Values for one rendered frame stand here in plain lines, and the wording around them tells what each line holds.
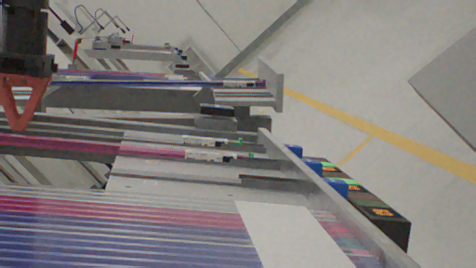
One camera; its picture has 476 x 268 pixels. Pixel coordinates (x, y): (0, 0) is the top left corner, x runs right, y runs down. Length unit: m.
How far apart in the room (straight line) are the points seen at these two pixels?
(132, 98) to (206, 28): 6.68
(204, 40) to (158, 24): 0.58
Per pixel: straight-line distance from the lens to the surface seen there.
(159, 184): 0.65
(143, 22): 8.38
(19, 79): 0.89
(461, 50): 1.13
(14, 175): 1.77
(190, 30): 8.39
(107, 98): 1.75
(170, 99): 1.75
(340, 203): 0.56
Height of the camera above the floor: 0.93
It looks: 11 degrees down
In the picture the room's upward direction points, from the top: 42 degrees counter-clockwise
